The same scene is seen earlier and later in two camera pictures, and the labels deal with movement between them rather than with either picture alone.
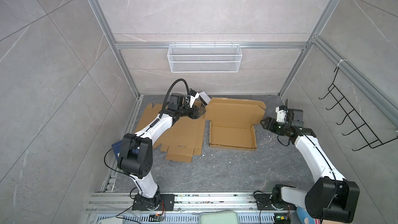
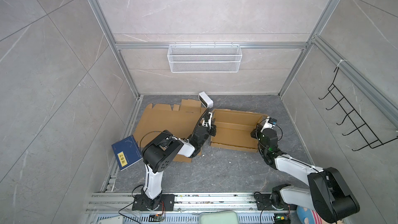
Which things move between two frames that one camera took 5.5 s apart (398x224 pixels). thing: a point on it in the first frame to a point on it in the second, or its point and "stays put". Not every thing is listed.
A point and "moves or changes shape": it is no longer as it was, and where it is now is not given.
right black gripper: [270, 124] to [259, 128]
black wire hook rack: [362, 128] stays put
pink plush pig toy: [304, 218] stays put
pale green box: [218, 217] stays put
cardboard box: [231, 122] moves or changes shape
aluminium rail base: [116, 208] stays put
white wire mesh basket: [204, 58] stays put
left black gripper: [195, 111] to [213, 129]
